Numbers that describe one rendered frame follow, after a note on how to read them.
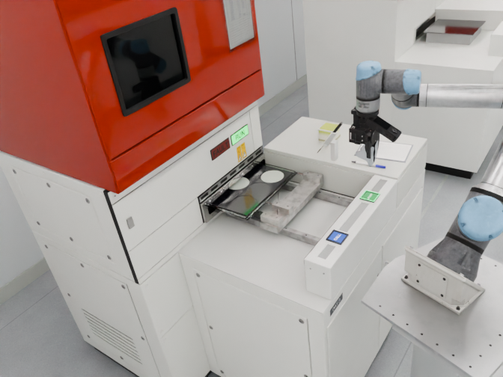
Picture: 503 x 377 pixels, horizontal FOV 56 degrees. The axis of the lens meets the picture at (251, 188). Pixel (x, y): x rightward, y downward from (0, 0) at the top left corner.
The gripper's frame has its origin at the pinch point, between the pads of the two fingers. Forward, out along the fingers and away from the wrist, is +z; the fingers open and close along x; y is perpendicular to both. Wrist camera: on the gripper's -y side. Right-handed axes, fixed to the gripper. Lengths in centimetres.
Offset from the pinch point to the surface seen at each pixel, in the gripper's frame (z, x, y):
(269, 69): 71, -236, 207
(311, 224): 28.6, 8.4, 21.4
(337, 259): 14.8, 34.9, -3.8
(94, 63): -51, 60, 54
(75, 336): 110, 63, 144
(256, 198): 21, 12, 44
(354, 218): 15.0, 13.6, 0.5
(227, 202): 21, 19, 53
